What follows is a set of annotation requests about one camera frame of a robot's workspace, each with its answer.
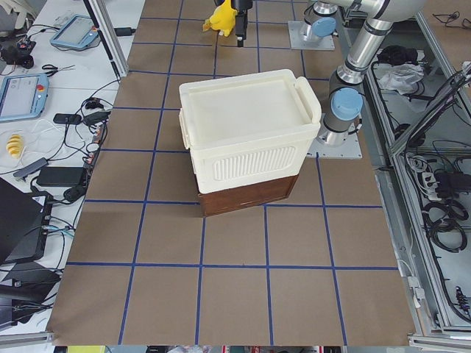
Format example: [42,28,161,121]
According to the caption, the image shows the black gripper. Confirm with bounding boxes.
[214,0,253,47]

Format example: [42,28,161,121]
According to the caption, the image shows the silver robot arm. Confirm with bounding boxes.
[202,1,337,51]
[314,0,425,147]

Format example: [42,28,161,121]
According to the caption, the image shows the dark wooden drawer cabinet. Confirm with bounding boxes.
[198,174,299,216]

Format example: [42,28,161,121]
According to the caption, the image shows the yellow plush dinosaur toy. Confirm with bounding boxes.
[202,0,237,37]

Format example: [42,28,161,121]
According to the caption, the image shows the white plastic storage box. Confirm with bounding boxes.
[179,69,322,193]

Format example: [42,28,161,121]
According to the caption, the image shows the far blue teach pendant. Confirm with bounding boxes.
[49,15,99,51]

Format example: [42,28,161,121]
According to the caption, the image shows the blue teach pendant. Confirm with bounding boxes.
[1,73,49,122]
[49,15,99,51]

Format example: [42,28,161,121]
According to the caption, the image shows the crumpled white cloth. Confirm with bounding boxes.
[378,63,424,95]

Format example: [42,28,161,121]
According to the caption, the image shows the near blue teach pendant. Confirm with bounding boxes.
[1,73,49,122]

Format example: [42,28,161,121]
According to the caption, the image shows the black power adapter brick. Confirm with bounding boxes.
[36,166,85,187]

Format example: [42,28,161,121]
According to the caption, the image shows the yellow banana toy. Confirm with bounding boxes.
[6,134,24,159]

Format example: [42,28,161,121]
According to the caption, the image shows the black laptop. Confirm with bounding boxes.
[1,180,52,265]

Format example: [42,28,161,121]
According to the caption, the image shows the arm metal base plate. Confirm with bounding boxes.
[288,18,336,51]
[306,113,363,160]

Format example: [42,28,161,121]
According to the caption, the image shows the black handled scissors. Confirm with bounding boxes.
[41,64,75,77]

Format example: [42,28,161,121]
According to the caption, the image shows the coiled black cables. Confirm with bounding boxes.
[422,204,468,254]

